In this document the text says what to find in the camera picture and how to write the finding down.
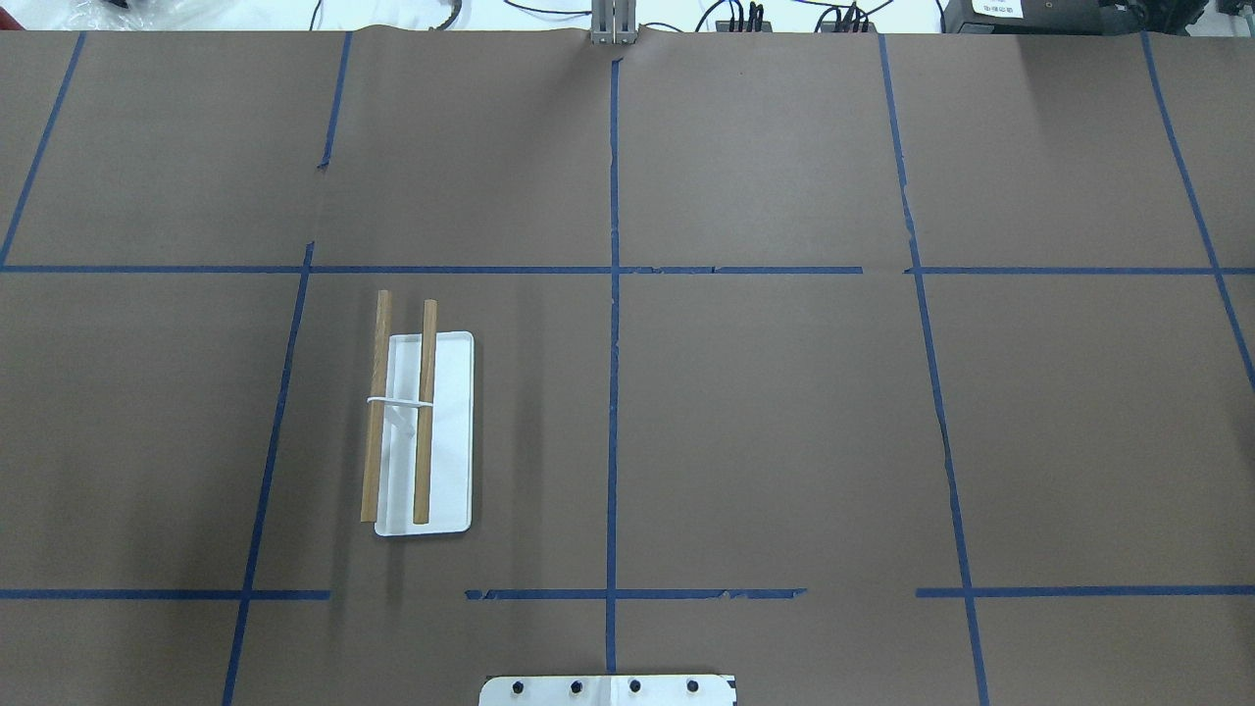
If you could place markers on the lower wooden rack rod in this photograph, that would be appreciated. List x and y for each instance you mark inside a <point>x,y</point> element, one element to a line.
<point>424,439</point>

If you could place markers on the wooden rack rod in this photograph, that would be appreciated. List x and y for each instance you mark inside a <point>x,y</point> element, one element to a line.
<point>373,441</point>
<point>424,439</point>

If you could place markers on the white rack base tray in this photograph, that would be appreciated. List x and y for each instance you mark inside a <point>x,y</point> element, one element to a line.
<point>452,464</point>

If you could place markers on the upper wooden rack rod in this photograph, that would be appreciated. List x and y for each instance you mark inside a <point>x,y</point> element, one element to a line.
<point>373,441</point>

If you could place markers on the black computer box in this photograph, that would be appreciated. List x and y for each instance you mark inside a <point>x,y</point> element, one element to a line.
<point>1106,18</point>

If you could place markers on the white rack centre post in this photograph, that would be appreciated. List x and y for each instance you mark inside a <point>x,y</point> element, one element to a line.
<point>402,413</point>

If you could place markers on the aluminium frame post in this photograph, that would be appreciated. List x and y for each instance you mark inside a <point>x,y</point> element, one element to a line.
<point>613,22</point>

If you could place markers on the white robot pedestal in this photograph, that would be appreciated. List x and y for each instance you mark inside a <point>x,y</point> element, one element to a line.
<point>662,689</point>

